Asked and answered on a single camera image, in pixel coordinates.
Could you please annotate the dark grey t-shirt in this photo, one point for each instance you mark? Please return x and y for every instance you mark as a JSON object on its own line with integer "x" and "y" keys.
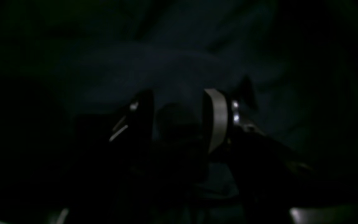
{"x": 63, "y": 58}

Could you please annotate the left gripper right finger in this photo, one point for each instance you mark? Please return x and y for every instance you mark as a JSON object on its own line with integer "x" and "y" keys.
{"x": 221, "y": 116}

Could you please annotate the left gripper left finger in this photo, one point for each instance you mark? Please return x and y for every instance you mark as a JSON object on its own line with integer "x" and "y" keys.
{"x": 129, "y": 134}

